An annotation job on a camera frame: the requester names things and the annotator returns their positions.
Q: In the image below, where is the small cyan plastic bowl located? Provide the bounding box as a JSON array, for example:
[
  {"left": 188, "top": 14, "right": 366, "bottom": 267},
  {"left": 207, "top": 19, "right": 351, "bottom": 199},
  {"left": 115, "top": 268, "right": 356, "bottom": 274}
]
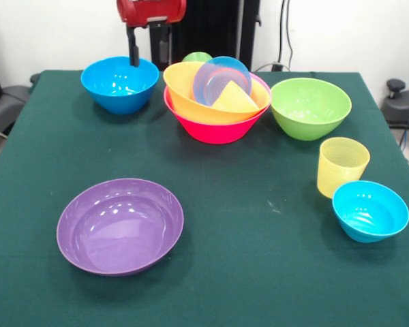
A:
[{"left": 331, "top": 180, "right": 409, "bottom": 244}]

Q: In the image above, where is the green plastic cup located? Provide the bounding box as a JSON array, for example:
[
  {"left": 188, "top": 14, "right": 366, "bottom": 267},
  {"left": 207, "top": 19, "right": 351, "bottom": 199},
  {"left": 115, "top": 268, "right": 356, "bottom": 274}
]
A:
[{"left": 182, "top": 51, "right": 213, "bottom": 63}]

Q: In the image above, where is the translucent yellow plastic cup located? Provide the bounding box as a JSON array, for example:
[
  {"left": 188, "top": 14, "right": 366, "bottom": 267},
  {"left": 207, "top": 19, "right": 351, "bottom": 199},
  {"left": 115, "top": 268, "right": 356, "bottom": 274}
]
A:
[{"left": 316, "top": 136, "right": 371, "bottom": 200}]

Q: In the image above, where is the translucent blue ribbed bowl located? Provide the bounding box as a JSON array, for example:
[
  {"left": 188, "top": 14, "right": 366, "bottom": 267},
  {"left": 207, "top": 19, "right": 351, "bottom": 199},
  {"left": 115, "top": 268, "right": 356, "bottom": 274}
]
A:
[{"left": 192, "top": 56, "right": 253, "bottom": 106}]

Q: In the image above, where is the green plastic bowl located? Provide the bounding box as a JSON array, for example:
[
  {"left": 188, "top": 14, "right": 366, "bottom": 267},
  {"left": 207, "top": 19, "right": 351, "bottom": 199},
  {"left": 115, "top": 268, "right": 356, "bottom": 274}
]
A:
[{"left": 270, "top": 77, "right": 352, "bottom": 142}]

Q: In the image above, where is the large pink plastic bowl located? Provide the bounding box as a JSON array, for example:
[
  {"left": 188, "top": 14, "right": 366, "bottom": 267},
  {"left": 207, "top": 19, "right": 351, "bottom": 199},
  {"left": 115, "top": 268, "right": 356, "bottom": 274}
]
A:
[{"left": 163, "top": 73, "right": 271, "bottom": 145}]

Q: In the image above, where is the large blue plastic bowl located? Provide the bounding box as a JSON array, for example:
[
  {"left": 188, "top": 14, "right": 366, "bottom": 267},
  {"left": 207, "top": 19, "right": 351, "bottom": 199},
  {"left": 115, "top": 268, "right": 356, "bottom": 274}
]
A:
[{"left": 80, "top": 56, "right": 160, "bottom": 115}]

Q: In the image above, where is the dark green tablecloth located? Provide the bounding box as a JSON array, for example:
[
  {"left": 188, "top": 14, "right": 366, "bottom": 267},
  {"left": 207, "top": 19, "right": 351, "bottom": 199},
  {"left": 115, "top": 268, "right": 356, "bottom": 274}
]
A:
[{"left": 0, "top": 69, "right": 409, "bottom": 327}]

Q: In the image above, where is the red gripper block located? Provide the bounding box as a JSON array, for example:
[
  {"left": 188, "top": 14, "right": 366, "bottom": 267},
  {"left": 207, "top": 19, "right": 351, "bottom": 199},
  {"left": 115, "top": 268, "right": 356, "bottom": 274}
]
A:
[{"left": 117, "top": 0, "right": 187, "bottom": 67}]

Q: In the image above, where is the black hanging cable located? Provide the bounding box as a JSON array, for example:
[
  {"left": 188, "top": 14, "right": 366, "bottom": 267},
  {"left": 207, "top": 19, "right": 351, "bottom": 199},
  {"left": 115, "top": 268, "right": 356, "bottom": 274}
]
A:
[{"left": 254, "top": 0, "right": 294, "bottom": 72}]

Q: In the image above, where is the large orange plastic bowl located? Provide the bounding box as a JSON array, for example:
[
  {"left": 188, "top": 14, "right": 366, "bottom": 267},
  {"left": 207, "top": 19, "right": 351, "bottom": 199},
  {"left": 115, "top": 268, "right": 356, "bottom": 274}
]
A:
[{"left": 162, "top": 61, "right": 272, "bottom": 125}]

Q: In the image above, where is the black swivel chair base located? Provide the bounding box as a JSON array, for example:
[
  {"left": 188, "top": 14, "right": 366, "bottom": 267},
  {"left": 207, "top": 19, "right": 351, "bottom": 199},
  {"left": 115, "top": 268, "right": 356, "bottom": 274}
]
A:
[{"left": 381, "top": 78, "right": 409, "bottom": 153}]

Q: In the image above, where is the black office chair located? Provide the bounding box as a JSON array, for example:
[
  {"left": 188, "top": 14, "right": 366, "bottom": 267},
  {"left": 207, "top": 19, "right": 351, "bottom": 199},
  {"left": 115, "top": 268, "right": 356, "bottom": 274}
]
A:
[{"left": 0, "top": 73, "right": 42, "bottom": 139}]

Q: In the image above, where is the yellow-orange plastic cup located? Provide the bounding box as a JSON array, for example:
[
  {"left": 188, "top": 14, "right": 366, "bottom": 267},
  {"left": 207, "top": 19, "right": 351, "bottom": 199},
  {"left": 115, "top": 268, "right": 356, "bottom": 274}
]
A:
[
  {"left": 211, "top": 81, "right": 240, "bottom": 112},
  {"left": 230, "top": 80, "right": 260, "bottom": 113}
]

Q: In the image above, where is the purple plastic bowl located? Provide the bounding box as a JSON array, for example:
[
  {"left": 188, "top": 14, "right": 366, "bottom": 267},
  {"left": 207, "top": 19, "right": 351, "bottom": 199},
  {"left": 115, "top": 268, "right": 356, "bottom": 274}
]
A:
[{"left": 56, "top": 178, "right": 185, "bottom": 277}]

